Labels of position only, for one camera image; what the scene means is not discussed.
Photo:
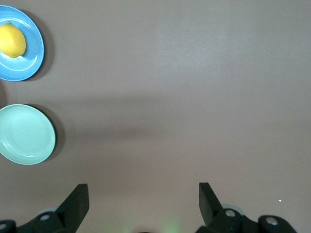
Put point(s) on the pale green plate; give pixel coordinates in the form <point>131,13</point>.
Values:
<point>24,136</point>

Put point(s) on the yellow lemon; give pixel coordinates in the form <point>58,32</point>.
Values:
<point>12,40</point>

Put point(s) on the brown table cover mat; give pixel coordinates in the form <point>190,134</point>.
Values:
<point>170,72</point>

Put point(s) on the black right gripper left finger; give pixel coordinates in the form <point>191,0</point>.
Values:
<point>73,208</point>

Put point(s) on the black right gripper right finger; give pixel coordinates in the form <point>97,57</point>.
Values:
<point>209,206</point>

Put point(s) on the blue plate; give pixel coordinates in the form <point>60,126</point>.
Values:
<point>31,63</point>

